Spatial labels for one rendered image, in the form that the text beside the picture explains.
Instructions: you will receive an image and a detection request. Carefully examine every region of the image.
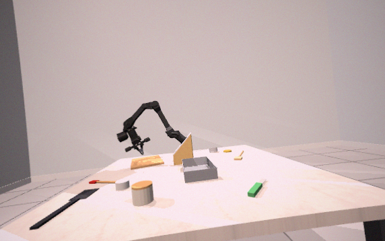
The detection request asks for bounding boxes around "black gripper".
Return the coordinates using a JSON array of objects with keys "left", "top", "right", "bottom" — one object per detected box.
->
[{"left": 125, "top": 135, "right": 150, "bottom": 155}]

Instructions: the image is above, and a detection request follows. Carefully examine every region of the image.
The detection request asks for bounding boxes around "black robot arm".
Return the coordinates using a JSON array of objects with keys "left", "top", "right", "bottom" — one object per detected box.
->
[{"left": 116, "top": 101, "right": 186, "bottom": 145}]

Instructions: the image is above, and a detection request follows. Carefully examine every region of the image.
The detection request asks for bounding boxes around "grey canister with wooden lid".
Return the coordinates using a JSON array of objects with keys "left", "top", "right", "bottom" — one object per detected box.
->
[{"left": 131, "top": 180, "right": 154, "bottom": 206}]

